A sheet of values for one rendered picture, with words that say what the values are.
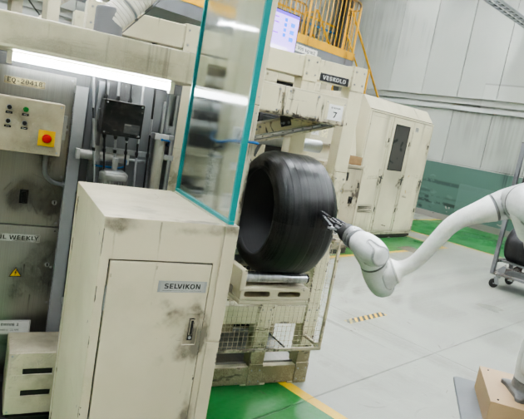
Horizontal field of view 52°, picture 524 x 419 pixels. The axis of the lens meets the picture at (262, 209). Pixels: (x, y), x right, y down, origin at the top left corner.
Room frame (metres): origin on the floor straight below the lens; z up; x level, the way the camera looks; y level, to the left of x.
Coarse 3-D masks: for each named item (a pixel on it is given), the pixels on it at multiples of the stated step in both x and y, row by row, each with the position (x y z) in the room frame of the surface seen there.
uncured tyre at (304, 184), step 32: (256, 160) 2.56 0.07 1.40; (288, 160) 2.42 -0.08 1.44; (256, 192) 2.80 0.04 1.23; (288, 192) 2.30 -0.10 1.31; (320, 192) 2.37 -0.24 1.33; (256, 224) 2.79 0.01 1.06; (288, 224) 2.27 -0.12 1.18; (320, 224) 2.33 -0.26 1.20; (256, 256) 2.40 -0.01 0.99; (288, 256) 2.31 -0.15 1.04; (320, 256) 2.39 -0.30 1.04
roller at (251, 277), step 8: (248, 272) 2.35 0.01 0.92; (256, 272) 2.38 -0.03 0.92; (248, 280) 2.34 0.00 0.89; (256, 280) 2.36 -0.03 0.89; (264, 280) 2.37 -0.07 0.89; (272, 280) 2.39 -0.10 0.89; (280, 280) 2.41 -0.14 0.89; (288, 280) 2.43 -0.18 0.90; (296, 280) 2.45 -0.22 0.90; (304, 280) 2.47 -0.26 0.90
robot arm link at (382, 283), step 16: (464, 208) 1.97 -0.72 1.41; (480, 208) 1.94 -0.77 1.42; (496, 208) 1.92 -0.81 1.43; (448, 224) 1.96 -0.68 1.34; (464, 224) 1.95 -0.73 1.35; (432, 240) 1.99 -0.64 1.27; (416, 256) 2.02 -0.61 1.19; (368, 272) 2.01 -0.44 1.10; (384, 272) 2.01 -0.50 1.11; (400, 272) 2.03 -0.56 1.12; (384, 288) 2.03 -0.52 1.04
